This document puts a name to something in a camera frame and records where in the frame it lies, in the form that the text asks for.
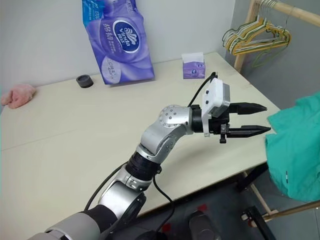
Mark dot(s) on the thin light green hanger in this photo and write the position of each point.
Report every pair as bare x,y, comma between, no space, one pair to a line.
257,65

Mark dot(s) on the purple Vinda tissue pack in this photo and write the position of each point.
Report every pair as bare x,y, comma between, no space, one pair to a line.
120,50

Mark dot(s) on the green shorts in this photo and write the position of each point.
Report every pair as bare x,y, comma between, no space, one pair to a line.
295,140

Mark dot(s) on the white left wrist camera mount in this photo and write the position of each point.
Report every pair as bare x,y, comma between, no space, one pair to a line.
212,95

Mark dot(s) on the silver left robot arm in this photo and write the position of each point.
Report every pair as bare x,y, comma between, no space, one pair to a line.
170,120

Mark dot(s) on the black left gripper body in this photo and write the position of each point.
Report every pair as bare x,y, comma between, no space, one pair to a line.
217,125

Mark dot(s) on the small purple tissue box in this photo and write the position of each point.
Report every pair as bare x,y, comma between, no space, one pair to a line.
193,71

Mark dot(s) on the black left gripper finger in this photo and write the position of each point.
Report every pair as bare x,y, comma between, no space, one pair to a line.
247,132
247,108

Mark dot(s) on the dark rounded shape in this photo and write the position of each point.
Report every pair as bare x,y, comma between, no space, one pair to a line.
201,226

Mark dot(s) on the wooden clothes rack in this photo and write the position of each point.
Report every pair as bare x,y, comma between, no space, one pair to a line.
243,52

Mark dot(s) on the pink cloth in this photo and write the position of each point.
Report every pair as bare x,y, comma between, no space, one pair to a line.
17,96

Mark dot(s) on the black metal table frame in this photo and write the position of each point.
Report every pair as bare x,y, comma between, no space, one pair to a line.
252,177

